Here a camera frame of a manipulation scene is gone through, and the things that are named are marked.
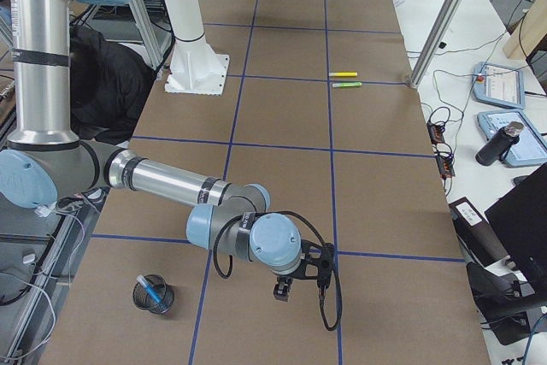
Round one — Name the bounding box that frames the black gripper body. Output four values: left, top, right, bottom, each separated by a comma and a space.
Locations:
275, 273, 293, 285

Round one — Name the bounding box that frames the blue highlighter pen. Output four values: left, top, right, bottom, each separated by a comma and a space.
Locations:
137, 275, 167, 311

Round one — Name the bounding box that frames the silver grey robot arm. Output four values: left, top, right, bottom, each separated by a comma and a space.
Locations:
1, 0, 306, 299

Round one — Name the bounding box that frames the far black mesh pen cup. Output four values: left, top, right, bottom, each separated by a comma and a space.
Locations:
132, 274, 174, 315

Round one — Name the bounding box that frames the green highlighter pen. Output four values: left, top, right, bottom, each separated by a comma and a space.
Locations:
331, 81, 362, 89

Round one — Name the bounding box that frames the yellow highlighter pen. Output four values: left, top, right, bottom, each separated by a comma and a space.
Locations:
328, 72, 358, 78

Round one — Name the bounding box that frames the black monitor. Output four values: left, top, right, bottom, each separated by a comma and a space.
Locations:
485, 165, 546, 290

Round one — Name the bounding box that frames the black water bottle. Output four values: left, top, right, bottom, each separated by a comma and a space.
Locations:
475, 121, 525, 166

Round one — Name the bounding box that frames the lower blue teach pendant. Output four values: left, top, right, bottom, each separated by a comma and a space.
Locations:
475, 109, 546, 168

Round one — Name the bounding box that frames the blue teach pendant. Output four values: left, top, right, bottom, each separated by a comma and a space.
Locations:
473, 61, 526, 109
475, 109, 546, 168

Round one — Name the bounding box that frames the upper blue teach pendant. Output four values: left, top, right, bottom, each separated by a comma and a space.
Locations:
473, 61, 526, 109

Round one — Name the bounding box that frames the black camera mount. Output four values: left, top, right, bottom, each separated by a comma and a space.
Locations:
290, 240, 335, 294

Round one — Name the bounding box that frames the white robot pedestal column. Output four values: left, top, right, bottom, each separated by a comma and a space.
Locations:
164, 0, 230, 96

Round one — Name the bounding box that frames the aluminium frame post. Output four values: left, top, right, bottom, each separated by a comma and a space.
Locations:
408, 0, 462, 89

